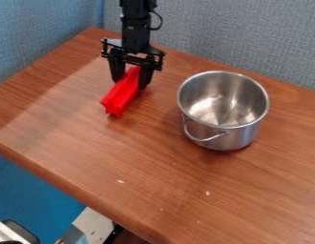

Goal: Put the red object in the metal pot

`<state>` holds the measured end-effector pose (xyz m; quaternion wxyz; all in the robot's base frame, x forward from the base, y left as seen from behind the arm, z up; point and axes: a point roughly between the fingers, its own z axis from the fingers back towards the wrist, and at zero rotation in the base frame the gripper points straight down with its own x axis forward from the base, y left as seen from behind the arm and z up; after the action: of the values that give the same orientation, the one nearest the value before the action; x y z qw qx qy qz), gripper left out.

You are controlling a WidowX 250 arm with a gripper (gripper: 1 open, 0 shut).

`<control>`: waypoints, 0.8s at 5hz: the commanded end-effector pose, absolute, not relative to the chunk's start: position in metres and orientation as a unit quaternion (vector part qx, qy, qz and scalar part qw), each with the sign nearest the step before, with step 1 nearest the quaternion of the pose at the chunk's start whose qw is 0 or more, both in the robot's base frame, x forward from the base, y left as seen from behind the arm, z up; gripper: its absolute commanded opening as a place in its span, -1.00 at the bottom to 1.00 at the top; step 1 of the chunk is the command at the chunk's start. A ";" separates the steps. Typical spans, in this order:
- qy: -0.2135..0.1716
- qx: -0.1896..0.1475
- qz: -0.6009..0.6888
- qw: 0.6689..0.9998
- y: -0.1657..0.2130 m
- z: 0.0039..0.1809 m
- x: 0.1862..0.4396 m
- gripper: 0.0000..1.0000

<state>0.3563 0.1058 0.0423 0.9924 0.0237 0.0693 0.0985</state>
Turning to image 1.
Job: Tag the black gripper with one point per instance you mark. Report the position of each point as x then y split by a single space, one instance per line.
133 50

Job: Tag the red plastic block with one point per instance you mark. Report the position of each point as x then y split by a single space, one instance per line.
122 93

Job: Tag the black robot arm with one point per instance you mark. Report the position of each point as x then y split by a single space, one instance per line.
140 9

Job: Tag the stainless steel pot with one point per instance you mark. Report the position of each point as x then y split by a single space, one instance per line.
224 105

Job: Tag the white grey object under table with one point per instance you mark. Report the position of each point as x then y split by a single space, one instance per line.
90 229

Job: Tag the black white object bottom left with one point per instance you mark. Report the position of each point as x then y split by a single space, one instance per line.
15 234

